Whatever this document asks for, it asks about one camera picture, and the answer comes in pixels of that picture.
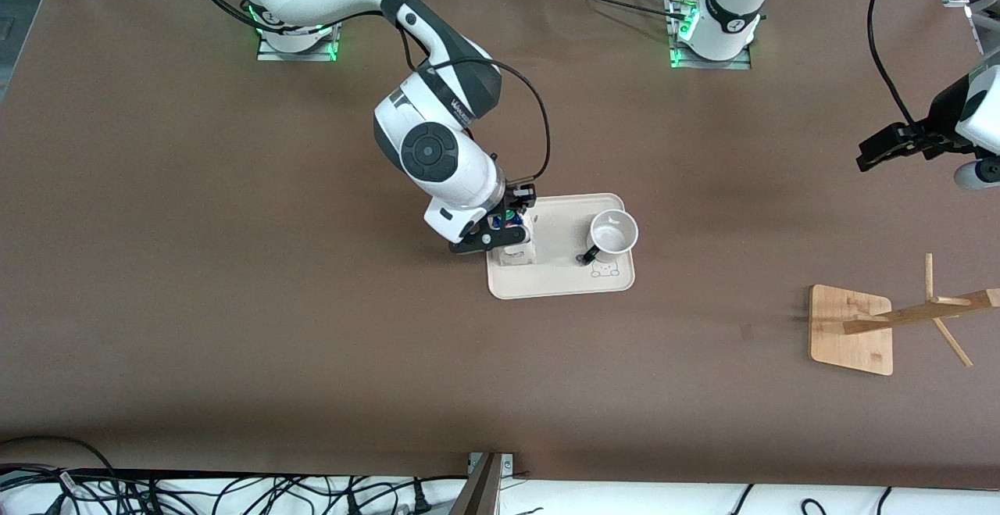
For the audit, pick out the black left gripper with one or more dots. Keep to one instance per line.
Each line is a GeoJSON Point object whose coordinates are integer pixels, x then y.
{"type": "Point", "coordinates": [940, 125]}

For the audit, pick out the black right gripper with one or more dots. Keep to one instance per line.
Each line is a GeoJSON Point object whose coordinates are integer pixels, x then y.
{"type": "Point", "coordinates": [518, 196]}

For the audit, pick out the blue milk carton green cap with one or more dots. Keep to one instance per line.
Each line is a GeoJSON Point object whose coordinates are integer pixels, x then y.
{"type": "Point", "coordinates": [519, 253]}

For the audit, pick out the cream rabbit print tray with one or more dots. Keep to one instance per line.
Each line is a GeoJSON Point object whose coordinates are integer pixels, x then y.
{"type": "Point", "coordinates": [562, 280]}

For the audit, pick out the wooden mug stand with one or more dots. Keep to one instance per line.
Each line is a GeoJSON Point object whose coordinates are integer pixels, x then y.
{"type": "Point", "coordinates": [848, 343]}

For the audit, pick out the brown table mat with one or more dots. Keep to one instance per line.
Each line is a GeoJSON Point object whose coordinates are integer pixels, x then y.
{"type": "Point", "coordinates": [234, 226]}

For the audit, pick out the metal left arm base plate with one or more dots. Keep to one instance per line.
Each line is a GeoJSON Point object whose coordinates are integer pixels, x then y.
{"type": "Point", "coordinates": [738, 63]}

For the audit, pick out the aluminium camera post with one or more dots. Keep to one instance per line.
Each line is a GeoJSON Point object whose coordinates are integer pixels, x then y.
{"type": "Point", "coordinates": [480, 491]}

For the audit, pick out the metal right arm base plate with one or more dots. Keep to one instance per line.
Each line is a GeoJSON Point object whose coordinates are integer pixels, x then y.
{"type": "Point", "coordinates": [273, 56]}

